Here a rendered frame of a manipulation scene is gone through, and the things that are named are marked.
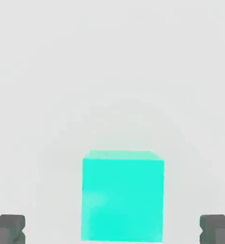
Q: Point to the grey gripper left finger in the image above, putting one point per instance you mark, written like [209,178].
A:
[6,228]

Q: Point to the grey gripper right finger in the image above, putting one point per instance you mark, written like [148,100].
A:
[218,228]

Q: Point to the small turquoise cube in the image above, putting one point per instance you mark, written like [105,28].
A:
[122,198]

